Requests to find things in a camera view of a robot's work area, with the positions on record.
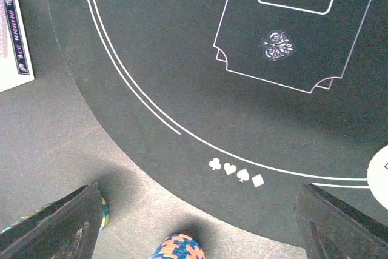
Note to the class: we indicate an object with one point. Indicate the white dealer button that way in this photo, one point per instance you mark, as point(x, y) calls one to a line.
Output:
point(377, 176)

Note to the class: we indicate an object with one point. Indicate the white playing card box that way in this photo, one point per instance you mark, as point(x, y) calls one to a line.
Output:
point(16, 65)

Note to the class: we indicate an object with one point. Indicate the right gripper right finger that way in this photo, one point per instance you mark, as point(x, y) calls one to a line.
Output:
point(331, 228)

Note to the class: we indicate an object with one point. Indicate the green poker chip stack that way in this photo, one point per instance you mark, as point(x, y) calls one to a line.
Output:
point(104, 222)

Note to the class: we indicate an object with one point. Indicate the round black poker mat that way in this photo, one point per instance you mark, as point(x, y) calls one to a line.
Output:
point(232, 105)

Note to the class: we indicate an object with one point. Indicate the blue orange poker chip stack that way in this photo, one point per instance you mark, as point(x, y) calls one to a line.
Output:
point(179, 246)

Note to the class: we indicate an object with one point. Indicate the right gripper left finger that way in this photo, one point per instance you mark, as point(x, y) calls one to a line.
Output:
point(66, 228)

